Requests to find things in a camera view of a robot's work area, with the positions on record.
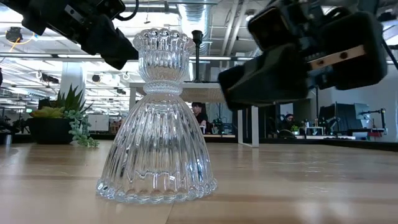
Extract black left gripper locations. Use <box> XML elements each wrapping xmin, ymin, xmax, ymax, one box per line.
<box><xmin>21</xmin><ymin>6</ymin><xmax>139</xmax><ymax>70</ymax></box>

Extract clear ribbed glass candle holder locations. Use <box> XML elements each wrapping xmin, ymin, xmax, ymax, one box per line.
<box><xmin>95</xmin><ymin>27</ymin><xmax>218</xmax><ymax>205</ymax></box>

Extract person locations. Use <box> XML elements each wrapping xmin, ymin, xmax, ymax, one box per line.
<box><xmin>190</xmin><ymin>101</ymin><xmax>210</xmax><ymax>135</ymax></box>
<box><xmin>280</xmin><ymin>113</ymin><xmax>297</xmax><ymax>132</ymax></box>

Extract white perforated metal shelf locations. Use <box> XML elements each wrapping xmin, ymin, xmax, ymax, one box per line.
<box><xmin>129</xmin><ymin>82</ymin><xmax>260</xmax><ymax>148</ymax></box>

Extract black background monitor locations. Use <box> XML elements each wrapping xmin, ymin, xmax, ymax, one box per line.
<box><xmin>318</xmin><ymin>101</ymin><xmax>371</xmax><ymax>133</ymax></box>

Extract black ceiling device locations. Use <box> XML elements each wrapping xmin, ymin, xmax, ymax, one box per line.
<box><xmin>5</xmin><ymin>26</ymin><xmax>24</xmax><ymax>44</ymax></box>

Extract potted succulent plant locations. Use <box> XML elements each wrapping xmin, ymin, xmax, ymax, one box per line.
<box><xmin>26</xmin><ymin>84</ymin><xmax>100</xmax><ymax>149</ymax></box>

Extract small metal cup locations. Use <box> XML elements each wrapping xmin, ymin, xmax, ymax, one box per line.
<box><xmin>0</xmin><ymin>132</ymin><xmax>13</xmax><ymax>146</ymax></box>

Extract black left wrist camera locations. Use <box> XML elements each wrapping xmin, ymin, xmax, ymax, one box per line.
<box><xmin>62</xmin><ymin>0</ymin><xmax>127</xmax><ymax>21</ymax></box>

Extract silver ventilation duct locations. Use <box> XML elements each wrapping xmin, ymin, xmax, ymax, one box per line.
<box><xmin>177</xmin><ymin>2</ymin><xmax>215</xmax><ymax>57</ymax></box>

